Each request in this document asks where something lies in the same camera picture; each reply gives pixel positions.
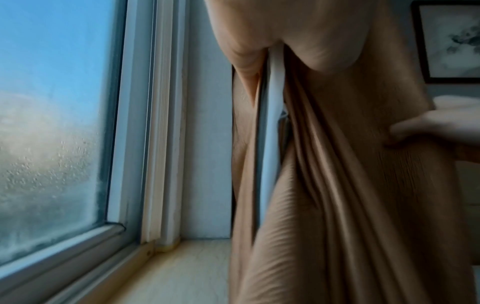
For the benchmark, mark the person's left hand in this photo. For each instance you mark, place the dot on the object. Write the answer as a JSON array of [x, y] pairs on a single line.
[[292, 26]]

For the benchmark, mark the dark framed picture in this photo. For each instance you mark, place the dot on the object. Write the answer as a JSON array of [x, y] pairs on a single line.
[[450, 38]]

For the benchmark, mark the person's right hand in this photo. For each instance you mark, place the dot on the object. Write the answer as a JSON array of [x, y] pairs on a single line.
[[442, 124]]

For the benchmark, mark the glass window with frame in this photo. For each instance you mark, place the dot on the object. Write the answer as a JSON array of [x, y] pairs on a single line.
[[56, 133]]

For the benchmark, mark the beige window sill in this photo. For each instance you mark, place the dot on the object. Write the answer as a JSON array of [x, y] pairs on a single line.
[[180, 273]]

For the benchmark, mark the brown curtain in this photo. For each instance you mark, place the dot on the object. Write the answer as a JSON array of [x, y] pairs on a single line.
[[356, 193]]

